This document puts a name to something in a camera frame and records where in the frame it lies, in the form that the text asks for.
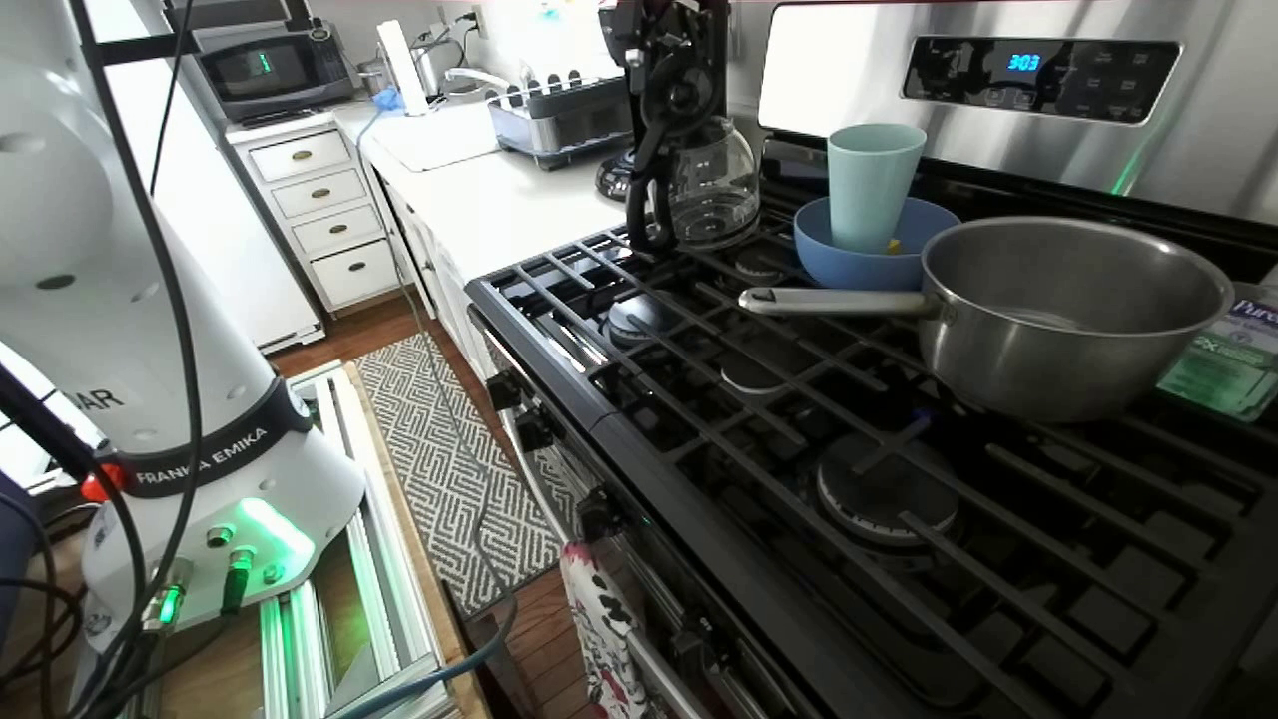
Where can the glass coffee jar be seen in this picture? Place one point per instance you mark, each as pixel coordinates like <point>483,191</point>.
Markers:
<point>721,191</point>

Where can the white bottle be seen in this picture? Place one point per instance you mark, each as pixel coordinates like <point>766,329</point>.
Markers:
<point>403,64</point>

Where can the red white dish towel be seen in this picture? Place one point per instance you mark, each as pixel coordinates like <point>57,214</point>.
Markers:
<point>601,641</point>

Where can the teal plastic cup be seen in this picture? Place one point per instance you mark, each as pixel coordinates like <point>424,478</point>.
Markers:
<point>874,183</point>

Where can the black microwave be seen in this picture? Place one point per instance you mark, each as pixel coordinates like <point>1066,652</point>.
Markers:
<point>274,74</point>

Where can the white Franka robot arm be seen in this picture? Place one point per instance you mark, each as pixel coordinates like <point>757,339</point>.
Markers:
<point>134,333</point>

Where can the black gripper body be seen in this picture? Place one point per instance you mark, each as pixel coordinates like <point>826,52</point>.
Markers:
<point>672,26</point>

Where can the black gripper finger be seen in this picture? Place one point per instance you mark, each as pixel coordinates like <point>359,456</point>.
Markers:
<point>705,81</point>
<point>645,86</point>

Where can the steel saucepan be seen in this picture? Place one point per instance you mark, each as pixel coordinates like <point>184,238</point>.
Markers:
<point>1066,360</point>

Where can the blue bowl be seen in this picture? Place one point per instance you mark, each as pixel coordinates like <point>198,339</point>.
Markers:
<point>834,259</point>

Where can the green box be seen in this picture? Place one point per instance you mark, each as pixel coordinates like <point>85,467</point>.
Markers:
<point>1224,374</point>

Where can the white drawer cabinet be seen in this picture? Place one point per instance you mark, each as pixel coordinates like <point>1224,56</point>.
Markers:
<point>320,225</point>

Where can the silver toaster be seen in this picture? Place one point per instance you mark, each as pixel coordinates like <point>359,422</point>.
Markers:
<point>562,125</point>

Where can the black gas stove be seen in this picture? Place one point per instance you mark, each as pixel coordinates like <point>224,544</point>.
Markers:
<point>933,534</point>

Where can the grey patterned rug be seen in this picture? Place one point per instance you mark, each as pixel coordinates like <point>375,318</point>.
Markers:
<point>452,482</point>

